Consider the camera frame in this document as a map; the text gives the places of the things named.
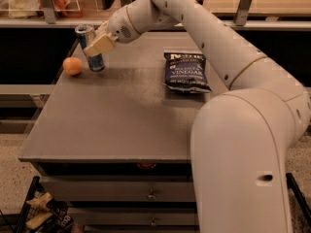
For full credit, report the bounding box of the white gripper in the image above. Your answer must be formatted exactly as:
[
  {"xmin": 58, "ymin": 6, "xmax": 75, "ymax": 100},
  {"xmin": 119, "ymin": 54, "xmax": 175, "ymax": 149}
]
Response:
[{"xmin": 84, "ymin": 6, "xmax": 141, "ymax": 57}]

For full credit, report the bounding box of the red bull can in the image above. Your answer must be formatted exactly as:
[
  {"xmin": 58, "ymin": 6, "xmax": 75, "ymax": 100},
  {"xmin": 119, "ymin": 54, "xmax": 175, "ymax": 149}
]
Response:
[{"xmin": 75, "ymin": 24, "xmax": 105, "ymax": 72}]

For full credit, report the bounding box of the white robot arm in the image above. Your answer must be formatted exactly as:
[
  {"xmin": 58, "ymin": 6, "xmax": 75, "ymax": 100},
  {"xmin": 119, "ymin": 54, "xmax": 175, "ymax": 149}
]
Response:
[{"xmin": 85, "ymin": 0, "xmax": 310, "ymax": 233}]

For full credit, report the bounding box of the orange fruit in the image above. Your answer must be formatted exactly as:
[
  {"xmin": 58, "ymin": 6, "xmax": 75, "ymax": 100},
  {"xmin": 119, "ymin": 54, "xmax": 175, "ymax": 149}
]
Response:
[{"xmin": 63, "ymin": 57, "xmax": 84, "ymax": 76}]

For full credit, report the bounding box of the blue chips bag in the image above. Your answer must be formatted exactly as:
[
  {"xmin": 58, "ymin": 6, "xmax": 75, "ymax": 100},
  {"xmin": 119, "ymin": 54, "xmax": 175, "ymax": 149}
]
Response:
[{"xmin": 164, "ymin": 51, "xmax": 211, "ymax": 93}]

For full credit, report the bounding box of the clear plastic box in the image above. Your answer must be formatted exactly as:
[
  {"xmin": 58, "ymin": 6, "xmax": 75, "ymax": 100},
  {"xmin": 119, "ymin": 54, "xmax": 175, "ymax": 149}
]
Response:
[{"xmin": 0, "ymin": 0, "xmax": 83, "ymax": 18}]

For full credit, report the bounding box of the grey drawer cabinet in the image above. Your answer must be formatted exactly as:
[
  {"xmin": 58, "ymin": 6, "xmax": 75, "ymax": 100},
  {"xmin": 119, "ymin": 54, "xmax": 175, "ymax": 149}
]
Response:
[{"xmin": 17, "ymin": 31, "xmax": 234, "ymax": 233}]

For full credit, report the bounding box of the black stand right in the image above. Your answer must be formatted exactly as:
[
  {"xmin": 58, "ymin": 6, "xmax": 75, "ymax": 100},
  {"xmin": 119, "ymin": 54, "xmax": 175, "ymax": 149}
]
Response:
[{"xmin": 286, "ymin": 173, "xmax": 311, "ymax": 227}]

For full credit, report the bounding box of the black wire basket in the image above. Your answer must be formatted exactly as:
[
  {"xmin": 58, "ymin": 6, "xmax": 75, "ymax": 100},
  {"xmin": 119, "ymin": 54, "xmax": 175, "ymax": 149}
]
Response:
[{"xmin": 14, "ymin": 177, "xmax": 84, "ymax": 233}]

